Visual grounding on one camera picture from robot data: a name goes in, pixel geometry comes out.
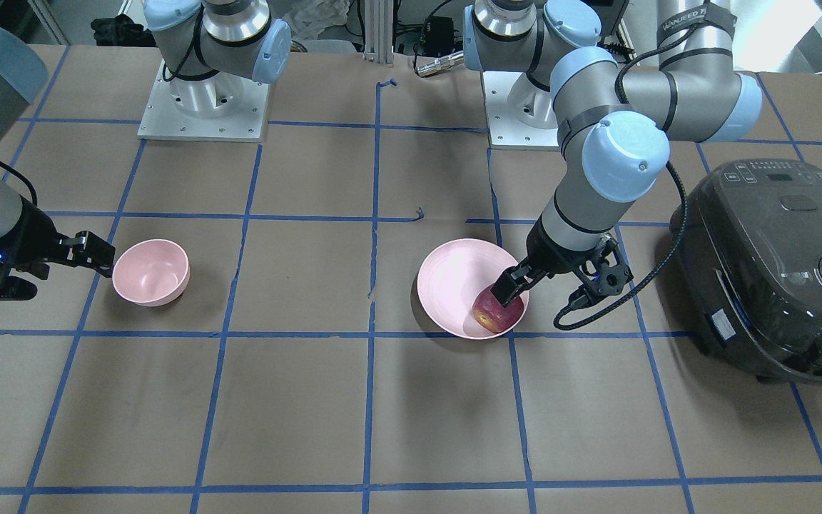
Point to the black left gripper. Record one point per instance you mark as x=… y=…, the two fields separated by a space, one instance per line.
x=552 y=257

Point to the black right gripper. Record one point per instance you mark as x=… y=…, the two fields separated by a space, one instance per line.
x=34 y=230

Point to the red apple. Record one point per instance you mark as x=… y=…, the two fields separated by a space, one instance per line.
x=489 y=313

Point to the pink bowl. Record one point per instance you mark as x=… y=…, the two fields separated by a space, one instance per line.
x=152 y=273

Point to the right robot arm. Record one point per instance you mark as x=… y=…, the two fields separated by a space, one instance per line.
x=207 y=46

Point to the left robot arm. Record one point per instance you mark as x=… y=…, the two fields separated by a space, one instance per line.
x=615 y=123

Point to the pink plate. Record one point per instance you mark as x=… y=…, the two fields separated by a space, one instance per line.
x=453 y=275

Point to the dark grey rice cooker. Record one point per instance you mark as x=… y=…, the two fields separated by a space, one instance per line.
x=752 y=260

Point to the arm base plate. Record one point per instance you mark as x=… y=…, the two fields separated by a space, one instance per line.
x=519 y=114
x=223 y=108

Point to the aluminium frame post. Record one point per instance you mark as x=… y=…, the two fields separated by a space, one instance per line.
x=378 y=46

